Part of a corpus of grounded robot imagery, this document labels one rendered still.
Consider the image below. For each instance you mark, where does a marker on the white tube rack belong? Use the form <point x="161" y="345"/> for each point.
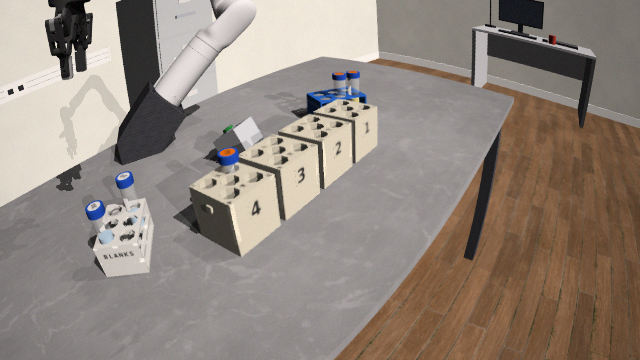
<point x="125" y="258"/>

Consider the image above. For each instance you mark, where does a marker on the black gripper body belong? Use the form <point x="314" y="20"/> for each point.
<point x="68" y="8"/>

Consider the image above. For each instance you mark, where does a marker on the blue tube rack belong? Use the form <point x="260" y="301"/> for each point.
<point x="314" y="102"/>

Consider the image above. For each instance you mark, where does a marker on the beige block with holes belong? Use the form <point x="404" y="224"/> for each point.
<point x="334" y="148"/>
<point x="363" y="121"/>
<point x="236" y="222"/>
<point x="297" y="181"/>

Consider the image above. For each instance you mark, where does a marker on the conical centrifuge tube with pink liquid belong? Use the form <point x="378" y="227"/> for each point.
<point x="339" y="80"/>

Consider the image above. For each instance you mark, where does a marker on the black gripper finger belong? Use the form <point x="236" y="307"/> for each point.
<point x="63" y="53"/>
<point x="81" y="45"/>

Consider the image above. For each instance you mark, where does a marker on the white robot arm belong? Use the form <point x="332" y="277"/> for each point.
<point x="184" y="71"/>

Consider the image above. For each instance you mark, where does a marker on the clear conical tube with tan liquid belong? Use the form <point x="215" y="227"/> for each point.
<point x="353" y="84"/>

